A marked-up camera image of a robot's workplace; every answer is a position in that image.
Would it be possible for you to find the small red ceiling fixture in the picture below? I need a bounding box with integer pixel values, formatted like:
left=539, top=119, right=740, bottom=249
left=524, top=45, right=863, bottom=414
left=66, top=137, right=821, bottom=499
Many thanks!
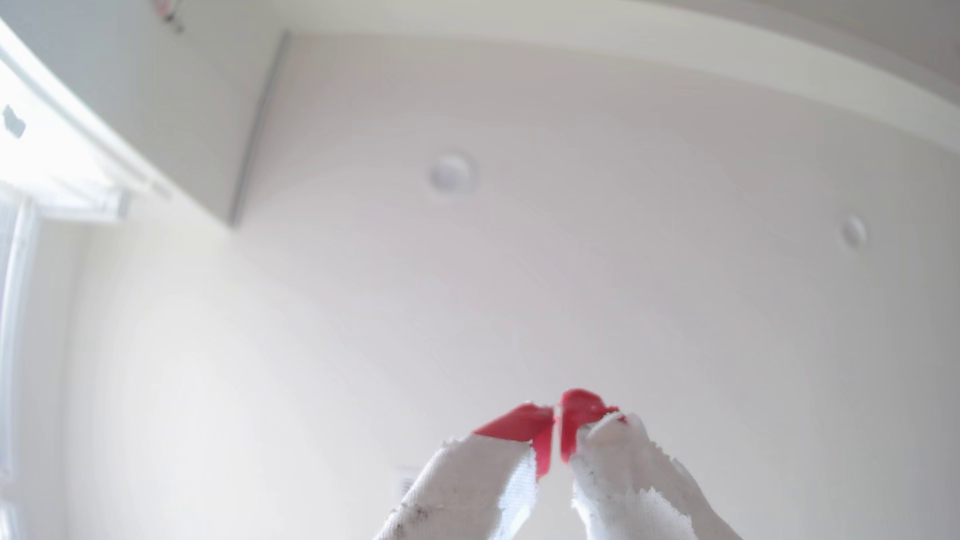
left=153, top=0, right=186, bottom=35

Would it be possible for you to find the round recessed ceiling light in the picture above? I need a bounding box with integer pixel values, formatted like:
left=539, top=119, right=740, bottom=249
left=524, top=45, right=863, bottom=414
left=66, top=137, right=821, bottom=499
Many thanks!
left=428, top=152, right=476, bottom=197
left=840, top=215, right=869, bottom=251

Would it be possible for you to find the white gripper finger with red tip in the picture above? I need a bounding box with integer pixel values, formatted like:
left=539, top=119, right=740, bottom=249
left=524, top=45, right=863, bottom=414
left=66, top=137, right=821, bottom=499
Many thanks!
left=559, top=387, right=744, bottom=540
left=373, top=403, right=556, bottom=540

